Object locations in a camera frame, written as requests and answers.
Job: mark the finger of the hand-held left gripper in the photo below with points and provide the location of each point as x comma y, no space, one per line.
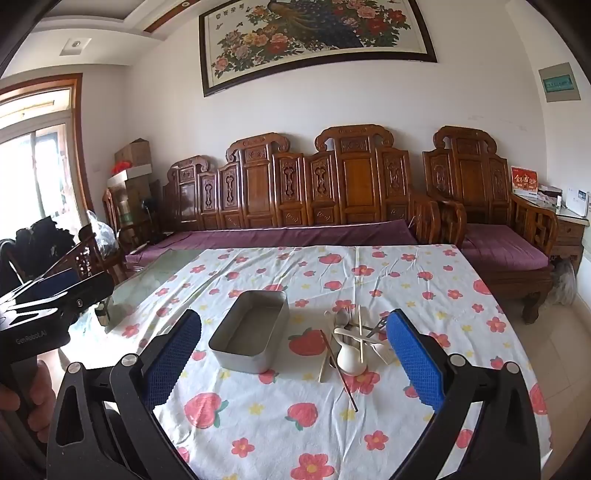
55,281
87,295

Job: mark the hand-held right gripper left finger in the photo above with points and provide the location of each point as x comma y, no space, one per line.
173,360

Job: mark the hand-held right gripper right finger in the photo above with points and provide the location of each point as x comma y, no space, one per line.
413,364

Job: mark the slim white spoon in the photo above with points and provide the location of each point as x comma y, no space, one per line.
383,353

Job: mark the silver metal fork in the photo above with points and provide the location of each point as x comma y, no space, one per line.
376,326

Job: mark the beige chopstick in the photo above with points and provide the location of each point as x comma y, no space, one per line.
324,369
360,318

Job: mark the dark brown chopstick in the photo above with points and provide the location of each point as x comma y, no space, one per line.
339,371

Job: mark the rectangular metal tray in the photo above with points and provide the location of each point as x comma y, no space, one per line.
249,332

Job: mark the plain metal spoon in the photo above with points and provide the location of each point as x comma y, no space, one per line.
341,318

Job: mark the person's left hand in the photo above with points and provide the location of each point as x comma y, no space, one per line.
48,383

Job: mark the wooden dining chair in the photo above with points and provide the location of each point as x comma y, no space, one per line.
108,263
69,261

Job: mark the small box with black band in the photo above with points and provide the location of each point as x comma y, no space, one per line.
104,316

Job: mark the black bag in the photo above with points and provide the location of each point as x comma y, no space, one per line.
41,244

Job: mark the clear plastic bag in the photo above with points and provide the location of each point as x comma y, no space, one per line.
104,235

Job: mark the stack of cardboard boxes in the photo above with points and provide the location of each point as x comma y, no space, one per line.
134,203

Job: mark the floral strawberry tablecloth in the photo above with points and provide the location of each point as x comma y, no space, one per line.
258,443

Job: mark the wooden framed glass door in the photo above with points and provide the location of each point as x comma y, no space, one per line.
41,161

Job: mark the white flat box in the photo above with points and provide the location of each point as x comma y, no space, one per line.
134,175

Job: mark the red decoration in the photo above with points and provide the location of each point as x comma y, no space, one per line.
122,167

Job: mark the purple armchair cushion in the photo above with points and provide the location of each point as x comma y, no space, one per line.
503,249

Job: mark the brown cardboard box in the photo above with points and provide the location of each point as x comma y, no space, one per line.
134,154

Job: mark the long purple sofa cushion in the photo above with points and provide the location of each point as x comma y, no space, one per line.
277,235

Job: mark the grey crumpled bag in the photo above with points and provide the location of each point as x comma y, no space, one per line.
564,281

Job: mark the long carved wooden sofa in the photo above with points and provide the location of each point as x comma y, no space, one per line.
258,184

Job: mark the carved wooden armchair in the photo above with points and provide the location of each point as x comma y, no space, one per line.
466,170

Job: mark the wooden side table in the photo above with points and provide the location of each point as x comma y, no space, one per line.
570,230

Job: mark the white device with blue print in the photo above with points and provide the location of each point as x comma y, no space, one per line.
577,201

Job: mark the ceiling light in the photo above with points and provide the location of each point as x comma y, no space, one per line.
77,44

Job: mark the framed peacock flower painting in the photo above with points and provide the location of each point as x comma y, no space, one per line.
300,46

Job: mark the wall panel with green label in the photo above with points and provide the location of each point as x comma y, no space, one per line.
558,83

